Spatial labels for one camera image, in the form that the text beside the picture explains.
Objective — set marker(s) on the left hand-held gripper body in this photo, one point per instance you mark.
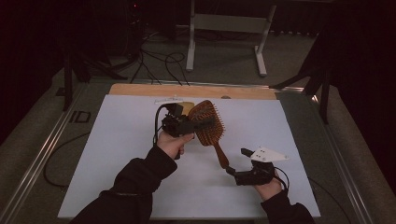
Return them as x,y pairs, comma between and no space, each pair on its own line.
176,124

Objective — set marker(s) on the person's left hand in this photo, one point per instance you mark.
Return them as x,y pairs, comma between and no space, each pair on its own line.
171,144

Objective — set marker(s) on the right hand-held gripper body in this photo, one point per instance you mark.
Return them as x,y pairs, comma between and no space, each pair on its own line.
255,174

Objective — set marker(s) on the dark equipment rack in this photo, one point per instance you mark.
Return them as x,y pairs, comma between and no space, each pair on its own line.
134,12

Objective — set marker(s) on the beige square cup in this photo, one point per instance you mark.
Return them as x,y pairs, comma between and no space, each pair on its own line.
187,107

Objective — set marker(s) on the black stand legs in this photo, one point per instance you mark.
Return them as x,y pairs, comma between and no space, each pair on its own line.
324,99
67,90

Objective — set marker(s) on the aluminium floor rail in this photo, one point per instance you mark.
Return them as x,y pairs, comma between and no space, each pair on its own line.
37,161
249,85
342,171

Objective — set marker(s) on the wooden paddle hairbrush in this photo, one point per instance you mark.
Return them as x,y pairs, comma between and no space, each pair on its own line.
207,112

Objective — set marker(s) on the white metal stand frame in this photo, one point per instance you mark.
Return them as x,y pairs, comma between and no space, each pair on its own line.
230,23

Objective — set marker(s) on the person's right hand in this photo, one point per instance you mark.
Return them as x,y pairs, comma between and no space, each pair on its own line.
269,189

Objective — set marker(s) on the pale blue table mat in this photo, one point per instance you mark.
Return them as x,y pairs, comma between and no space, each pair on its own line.
124,149

